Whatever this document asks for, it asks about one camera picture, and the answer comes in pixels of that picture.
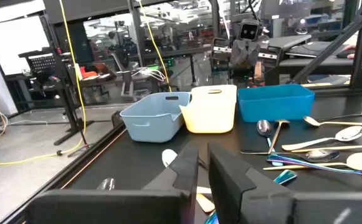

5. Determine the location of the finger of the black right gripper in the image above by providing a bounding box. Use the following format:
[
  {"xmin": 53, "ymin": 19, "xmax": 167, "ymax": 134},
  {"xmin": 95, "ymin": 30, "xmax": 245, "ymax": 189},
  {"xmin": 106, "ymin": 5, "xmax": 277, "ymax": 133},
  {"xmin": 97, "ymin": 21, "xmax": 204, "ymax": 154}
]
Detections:
[
  {"xmin": 230, "ymin": 39, "xmax": 246, "ymax": 67},
  {"xmin": 245, "ymin": 39, "xmax": 262, "ymax": 67}
]

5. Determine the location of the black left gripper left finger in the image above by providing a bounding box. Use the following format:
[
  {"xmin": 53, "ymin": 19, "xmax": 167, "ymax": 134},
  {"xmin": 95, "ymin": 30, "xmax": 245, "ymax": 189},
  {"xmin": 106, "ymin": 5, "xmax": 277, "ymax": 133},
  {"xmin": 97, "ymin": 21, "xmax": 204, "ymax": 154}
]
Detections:
[{"xmin": 26, "ymin": 144, "xmax": 199, "ymax": 224}]

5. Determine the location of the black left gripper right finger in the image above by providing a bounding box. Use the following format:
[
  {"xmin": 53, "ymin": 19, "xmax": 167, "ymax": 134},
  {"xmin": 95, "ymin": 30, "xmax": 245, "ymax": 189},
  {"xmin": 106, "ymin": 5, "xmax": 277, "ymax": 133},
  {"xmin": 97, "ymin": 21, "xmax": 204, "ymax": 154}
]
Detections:
[{"xmin": 207, "ymin": 142, "xmax": 362, "ymax": 224}]

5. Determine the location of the black spoon with blue handle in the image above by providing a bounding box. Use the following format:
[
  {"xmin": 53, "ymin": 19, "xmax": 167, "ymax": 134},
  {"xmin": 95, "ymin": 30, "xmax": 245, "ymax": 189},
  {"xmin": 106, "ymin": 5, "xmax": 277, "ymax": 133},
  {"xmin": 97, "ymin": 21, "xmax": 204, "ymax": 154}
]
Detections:
[{"xmin": 256, "ymin": 119, "xmax": 283, "ymax": 167}]

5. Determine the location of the silver spoon with gold handle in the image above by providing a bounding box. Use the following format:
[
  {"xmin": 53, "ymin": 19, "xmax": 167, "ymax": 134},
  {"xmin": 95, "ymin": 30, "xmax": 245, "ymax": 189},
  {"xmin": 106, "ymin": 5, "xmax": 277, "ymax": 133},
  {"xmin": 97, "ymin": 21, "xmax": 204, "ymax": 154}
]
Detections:
[{"xmin": 281, "ymin": 125, "xmax": 362, "ymax": 152}]

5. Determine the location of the blue plastic bin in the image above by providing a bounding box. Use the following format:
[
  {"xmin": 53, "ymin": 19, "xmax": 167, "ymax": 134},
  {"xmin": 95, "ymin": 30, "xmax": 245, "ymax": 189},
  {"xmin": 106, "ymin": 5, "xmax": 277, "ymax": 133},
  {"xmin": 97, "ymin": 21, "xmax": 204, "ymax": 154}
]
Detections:
[{"xmin": 237, "ymin": 83, "xmax": 315, "ymax": 123}]

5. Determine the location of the black office desk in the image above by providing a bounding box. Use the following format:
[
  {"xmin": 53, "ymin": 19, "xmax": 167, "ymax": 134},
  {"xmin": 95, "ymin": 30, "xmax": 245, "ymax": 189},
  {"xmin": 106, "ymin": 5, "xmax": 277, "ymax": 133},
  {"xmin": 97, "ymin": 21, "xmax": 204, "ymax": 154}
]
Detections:
[{"xmin": 279, "ymin": 57, "xmax": 355, "ymax": 85}]

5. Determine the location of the grey laptop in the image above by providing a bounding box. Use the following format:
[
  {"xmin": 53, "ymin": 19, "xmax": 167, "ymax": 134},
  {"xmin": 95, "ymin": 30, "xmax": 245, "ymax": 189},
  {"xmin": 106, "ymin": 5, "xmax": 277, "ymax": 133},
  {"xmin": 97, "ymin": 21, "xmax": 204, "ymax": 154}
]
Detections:
[{"xmin": 285, "ymin": 40, "xmax": 351, "ymax": 58}]

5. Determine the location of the yellow plastic bin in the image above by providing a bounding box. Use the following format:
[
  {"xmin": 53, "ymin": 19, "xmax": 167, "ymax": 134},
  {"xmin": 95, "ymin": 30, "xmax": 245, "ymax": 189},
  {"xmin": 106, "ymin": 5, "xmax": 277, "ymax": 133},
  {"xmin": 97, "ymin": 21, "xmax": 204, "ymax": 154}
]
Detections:
[{"xmin": 179, "ymin": 84, "xmax": 237, "ymax": 134}]

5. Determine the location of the wooden table side board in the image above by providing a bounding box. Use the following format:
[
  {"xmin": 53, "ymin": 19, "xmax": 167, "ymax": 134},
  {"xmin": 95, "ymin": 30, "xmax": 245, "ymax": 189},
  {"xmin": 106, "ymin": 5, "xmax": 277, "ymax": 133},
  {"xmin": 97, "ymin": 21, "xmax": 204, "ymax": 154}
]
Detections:
[{"xmin": 302, "ymin": 81, "xmax": 351, "ymax": 88}]

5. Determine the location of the grey-blue plastic bin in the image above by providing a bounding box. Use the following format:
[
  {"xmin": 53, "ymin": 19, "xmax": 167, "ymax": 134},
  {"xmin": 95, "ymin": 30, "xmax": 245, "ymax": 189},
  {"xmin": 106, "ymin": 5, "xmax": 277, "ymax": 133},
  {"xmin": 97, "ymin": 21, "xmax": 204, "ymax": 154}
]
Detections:
[{"xmin": 120, "ymin": 91, "xmax": 191, "ymax": 143}]

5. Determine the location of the black computer mouse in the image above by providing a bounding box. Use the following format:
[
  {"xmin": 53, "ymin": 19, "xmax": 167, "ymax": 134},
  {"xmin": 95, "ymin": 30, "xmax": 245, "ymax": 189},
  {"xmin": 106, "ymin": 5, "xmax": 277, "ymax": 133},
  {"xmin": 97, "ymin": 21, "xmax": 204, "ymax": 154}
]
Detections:
[{"xmin": 336, "ymin": 49, "xmax": 356, "ymax": 59}]

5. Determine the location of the black work desk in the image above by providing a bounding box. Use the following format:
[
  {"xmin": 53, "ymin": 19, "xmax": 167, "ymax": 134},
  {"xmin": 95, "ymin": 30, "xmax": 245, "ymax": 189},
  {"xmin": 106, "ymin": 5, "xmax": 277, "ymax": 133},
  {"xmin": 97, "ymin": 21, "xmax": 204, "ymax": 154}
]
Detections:
[{"xmin": 70, "ymin": 73, "xmax": 169, "ymax": 103}]

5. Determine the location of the black tripod stand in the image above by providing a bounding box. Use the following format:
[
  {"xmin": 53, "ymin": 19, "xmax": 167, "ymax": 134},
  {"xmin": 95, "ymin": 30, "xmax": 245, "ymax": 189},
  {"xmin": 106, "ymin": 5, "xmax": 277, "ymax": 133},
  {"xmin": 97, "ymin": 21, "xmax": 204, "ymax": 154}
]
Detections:
[{"xmin": 17, "ymin": 46, "xmax": 96, "ymax": 147}]

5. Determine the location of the white board panel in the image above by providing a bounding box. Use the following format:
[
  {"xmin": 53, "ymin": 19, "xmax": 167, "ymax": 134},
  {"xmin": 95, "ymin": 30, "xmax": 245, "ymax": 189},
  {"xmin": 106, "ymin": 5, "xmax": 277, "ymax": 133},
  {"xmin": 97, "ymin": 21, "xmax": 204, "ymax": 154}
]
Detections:
[{"xmin": 0, "ymin": 14, "xmax": 50, "ymax": 75}]

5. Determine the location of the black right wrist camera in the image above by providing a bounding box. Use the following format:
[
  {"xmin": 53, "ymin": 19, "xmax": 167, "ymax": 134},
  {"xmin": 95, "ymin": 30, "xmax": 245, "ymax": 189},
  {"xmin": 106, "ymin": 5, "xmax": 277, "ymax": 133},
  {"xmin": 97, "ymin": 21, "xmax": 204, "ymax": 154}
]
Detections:
[{"xmin": 239, "ymin": 19, "xmax": 260, "ymax": 42}]

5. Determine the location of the yellow power cable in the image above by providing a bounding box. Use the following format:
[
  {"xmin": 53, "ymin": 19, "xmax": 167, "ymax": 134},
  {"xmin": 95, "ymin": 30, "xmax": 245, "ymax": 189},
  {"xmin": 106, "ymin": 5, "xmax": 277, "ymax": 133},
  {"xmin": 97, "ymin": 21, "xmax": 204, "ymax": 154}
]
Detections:
[
  {"xmin": 0, "ymin": 0, "xmax": 88, "ymax": 169},
  {"xmin": 136, "ymin": 0, "xmax": 173, "ymax": 93}
]

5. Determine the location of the white cable bundle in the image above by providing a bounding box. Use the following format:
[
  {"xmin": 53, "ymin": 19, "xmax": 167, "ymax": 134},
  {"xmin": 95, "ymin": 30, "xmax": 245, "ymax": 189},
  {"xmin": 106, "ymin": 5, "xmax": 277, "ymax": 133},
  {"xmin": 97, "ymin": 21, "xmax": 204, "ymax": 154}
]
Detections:
[{"xmin": 130, "ymin": 67, "xmax": 166, "ymax": 82}]

